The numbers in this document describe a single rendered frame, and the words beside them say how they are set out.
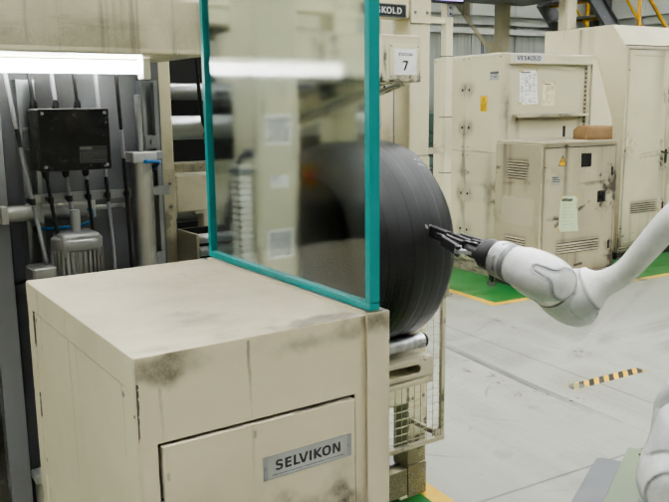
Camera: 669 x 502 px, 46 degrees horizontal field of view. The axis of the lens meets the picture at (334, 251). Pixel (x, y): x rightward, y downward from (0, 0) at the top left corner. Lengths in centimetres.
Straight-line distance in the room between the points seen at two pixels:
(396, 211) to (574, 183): 504
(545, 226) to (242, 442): 583
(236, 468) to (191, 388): 14
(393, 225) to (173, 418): 109
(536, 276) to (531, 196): 504
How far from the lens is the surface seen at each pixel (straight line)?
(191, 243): 241
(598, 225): 727
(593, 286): 190
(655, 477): 164
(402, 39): 260
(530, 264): 179
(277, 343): 110
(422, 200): 210
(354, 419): 122
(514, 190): 695
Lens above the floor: 157
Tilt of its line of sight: 10 degrees down
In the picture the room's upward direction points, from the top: 1 degrees counter-clockwise
